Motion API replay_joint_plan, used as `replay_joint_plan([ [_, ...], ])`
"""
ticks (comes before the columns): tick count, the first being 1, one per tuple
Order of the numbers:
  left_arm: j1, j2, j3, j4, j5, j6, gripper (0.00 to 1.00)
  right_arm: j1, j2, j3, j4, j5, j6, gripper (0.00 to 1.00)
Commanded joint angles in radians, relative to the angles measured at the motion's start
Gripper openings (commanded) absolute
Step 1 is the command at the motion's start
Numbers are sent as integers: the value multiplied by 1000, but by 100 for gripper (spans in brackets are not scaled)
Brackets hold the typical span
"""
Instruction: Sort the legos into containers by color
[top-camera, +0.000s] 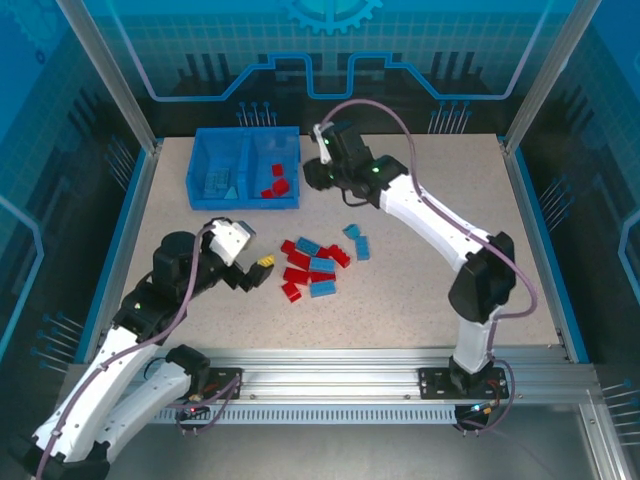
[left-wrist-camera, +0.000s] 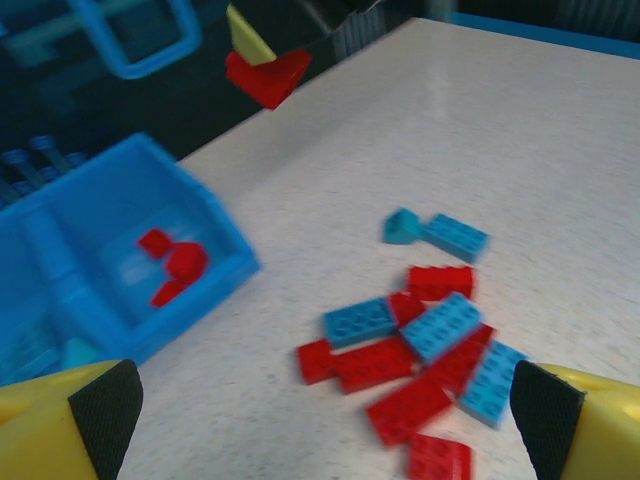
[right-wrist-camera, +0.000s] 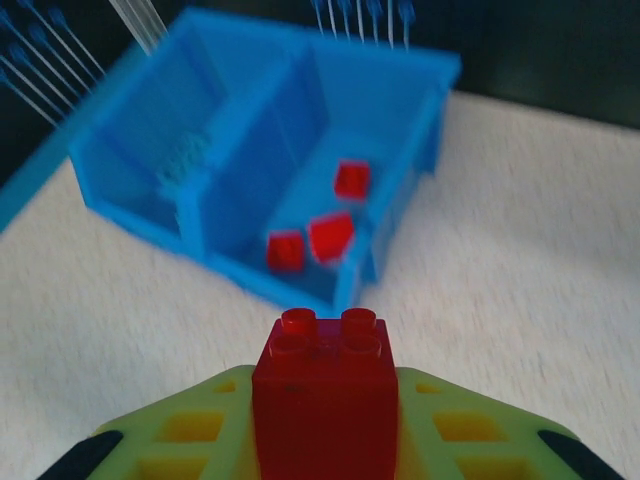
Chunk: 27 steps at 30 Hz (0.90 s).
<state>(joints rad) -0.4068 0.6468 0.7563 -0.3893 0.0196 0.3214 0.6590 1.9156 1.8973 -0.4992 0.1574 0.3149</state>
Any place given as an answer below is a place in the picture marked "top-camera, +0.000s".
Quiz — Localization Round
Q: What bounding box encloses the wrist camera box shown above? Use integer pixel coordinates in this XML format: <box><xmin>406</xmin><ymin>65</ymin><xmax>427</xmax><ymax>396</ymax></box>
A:
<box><xmin>310</xmin><ymin>121</ymin><xmax>335</xmax><ymax>167</ymax></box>
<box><xmin>206</xmin><ymin>216</ymin><xmax>257</xmax><ymax>267</ymax></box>

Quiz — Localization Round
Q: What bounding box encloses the blue table edge trim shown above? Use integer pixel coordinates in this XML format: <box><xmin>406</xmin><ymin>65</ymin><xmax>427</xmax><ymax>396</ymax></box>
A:
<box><xmin>73</xmin><ymin>148</ymin><xmax>151</xmax><ymax>364</ymax></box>

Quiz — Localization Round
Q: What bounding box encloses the aluminium frame post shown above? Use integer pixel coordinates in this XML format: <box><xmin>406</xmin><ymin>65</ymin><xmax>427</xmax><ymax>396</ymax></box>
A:
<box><xmin>53</xmin><ymin>0</ymin><xmax>164</xmax><ymax>154</ymax></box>
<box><xmin>502</xmin><ymin>0</ymin><xmax>601</xmax><ymax>154</ymax></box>

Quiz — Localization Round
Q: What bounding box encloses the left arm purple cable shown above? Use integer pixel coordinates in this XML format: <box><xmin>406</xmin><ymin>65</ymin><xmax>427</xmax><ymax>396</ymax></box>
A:
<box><xmin>34</xmin><ymin>227</ymin><xmax>246</xmax><ymax>480</ymax></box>

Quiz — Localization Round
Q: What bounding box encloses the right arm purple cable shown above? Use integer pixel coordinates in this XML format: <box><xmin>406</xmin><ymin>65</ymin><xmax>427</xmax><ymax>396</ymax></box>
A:
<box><xmin>317</xmin><ymin>98</ymin><xmax>541</xmax><ymax>437</ymax></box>

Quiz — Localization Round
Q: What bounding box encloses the aluminium mounting rail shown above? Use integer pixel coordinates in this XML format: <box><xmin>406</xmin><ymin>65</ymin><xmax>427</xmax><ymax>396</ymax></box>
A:
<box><xmin>64</xmin><ymin>347</ymin><xmax>599</xmax><ymax>401</ymax></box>

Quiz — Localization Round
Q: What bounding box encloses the slotted grey cable duct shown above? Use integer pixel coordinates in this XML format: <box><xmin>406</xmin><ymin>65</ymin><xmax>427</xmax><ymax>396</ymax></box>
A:
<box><xmin>149</xmin><ymin>404</ymin><xmax>464</xmax><ymax>427</ymax></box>

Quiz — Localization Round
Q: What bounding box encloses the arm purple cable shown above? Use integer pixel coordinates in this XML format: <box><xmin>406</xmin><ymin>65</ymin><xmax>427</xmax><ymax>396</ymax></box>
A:
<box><xmin>317</xmin><ymin>98</ymin><xmax>541</xmax><ymax>437</ymax></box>
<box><xmin>34</xmin><ymin>227</ymin><xmax>246</xmax><ymax>480</ymax></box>

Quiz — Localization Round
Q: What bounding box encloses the blue divided plastic bin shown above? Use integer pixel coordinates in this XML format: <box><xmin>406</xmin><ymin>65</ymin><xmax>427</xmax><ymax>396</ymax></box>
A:
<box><xmin>185</xmin><ymin>125</ymin><xmax>303</xmax><ymax>211</ymax></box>

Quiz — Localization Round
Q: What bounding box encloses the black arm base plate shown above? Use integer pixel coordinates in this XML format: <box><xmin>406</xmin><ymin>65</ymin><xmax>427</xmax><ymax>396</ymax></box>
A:
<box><xmin>192</xmin><ymin>367</ymin><xmax>244</xmax><ymax>400</ymax></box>
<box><xmin>417</xmin><ymin>367</ymin><xmax>510</xmax><ymax>400</ymax></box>

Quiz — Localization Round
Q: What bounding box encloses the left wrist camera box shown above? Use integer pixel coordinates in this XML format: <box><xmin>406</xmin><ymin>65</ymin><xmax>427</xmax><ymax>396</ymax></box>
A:
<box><xmin>206</xmin><ymin>216</ymin><xmax>257</xmax><ymax>267</ymax></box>

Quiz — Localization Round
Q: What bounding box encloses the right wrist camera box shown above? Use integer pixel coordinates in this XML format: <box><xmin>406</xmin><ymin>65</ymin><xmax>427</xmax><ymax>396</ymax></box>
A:
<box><xmin>310</xmin><ymin>121</ymin><xmax>335</xmax><ymax>167</ymax></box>

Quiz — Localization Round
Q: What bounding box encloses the aluminium table side rail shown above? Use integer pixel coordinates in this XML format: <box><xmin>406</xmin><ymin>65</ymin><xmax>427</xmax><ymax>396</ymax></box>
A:
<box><xmin>501</xmin><ymin>142</ymin><xmax>574</xmax><ymax>361</ymax></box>
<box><xmin>79</xmin><ymin>142</ymin><xmax>164</xmax><ymax>365</ymax></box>

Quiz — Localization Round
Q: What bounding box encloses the small circuit board with LED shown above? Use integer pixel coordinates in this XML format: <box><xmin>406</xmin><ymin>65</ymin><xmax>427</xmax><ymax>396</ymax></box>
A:
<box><xmin>179</xmin><ymin>394</ymin><xmax>210</xmax><ymax>420</ymax></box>
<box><xmin>467</xmin><ymin>398</ymin><xmax>502</xmax><ymax>419</ymax></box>

